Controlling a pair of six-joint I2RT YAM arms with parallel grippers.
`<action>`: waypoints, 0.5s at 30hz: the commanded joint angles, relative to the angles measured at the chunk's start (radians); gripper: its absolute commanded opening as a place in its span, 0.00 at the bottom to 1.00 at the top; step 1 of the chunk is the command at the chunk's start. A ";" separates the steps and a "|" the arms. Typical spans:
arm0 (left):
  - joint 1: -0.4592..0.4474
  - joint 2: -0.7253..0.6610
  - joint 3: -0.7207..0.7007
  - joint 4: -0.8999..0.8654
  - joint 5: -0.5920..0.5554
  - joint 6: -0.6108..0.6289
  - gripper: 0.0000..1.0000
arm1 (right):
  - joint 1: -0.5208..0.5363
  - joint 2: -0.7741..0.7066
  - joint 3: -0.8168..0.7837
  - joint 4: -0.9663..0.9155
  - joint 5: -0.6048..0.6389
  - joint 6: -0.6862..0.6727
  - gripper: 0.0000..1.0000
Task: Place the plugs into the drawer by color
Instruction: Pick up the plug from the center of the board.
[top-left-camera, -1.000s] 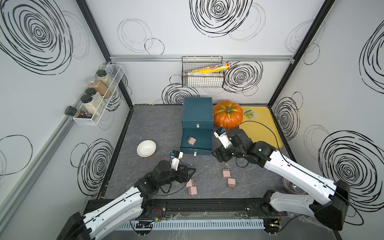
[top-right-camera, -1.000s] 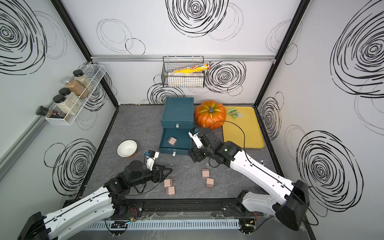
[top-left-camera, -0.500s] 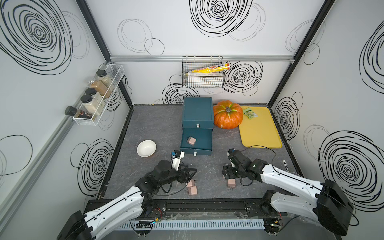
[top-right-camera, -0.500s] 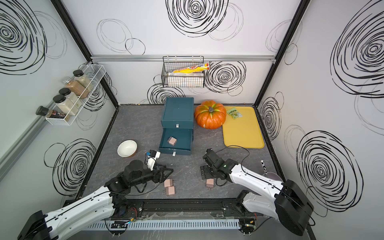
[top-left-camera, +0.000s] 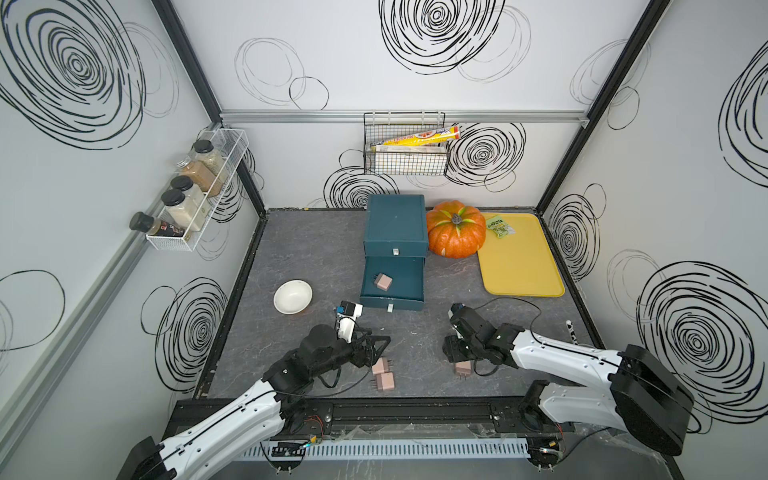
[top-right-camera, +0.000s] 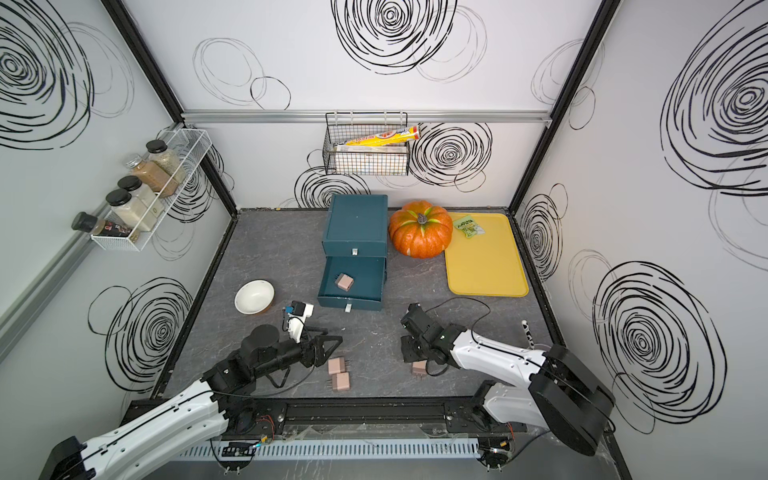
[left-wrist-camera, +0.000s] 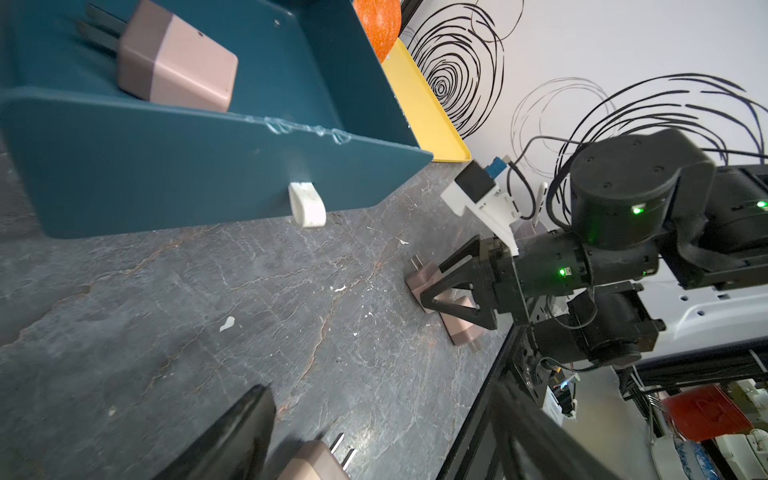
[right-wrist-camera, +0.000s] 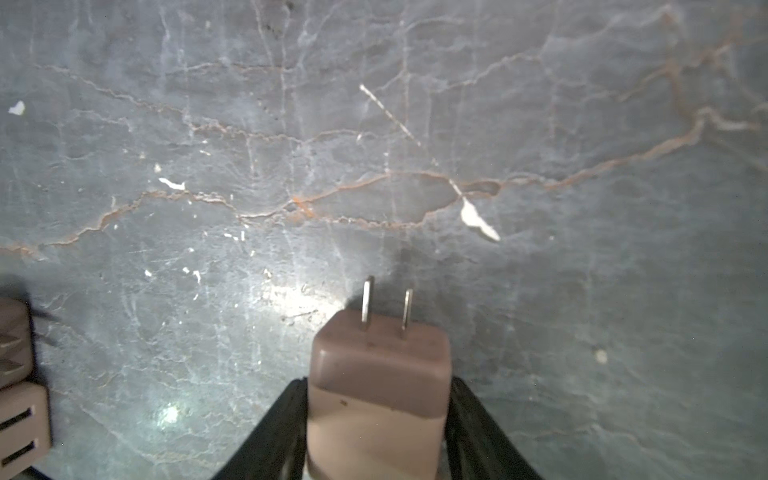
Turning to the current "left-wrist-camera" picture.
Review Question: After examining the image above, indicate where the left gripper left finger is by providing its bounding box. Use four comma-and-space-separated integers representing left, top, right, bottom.
156, 385, 276, 479

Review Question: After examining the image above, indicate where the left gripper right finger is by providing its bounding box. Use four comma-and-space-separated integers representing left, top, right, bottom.
489, 379, 616, 480

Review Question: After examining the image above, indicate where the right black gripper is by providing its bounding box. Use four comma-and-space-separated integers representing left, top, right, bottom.
419, 230, 591, 330

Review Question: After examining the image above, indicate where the teal drawer cabinet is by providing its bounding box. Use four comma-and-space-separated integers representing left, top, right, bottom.
1, 1, 432, 239

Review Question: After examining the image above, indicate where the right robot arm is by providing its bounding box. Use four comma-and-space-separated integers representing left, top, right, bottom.
408, 129, 767, 371

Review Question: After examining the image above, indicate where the yellow tray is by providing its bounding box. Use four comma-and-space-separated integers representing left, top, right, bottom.
382, 39, 472, 163

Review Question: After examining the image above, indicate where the orange pumpkin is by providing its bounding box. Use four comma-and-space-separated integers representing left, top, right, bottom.
353, 0, 402, 63

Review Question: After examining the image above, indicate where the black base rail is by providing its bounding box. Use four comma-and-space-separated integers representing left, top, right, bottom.
438, 327, 767, 479

